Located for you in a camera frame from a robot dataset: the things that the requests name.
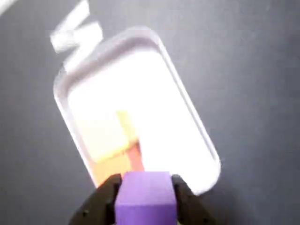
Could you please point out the yellow cube block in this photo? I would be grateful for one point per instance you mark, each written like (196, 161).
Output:
(105, 140)

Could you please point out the orange cube block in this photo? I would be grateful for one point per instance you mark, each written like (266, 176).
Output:
(117, 166)

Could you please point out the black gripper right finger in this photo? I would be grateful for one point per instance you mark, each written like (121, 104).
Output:
(194, 206)

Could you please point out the purple cube block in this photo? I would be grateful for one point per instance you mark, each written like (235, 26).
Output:
(145, 199)

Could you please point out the black mat with logo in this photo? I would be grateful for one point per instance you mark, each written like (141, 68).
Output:
(246, 58)

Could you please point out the white rectangular tray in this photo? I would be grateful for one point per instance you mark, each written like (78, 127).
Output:
(164, 105)

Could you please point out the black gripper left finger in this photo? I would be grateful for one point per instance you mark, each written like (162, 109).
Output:
(96, 204)

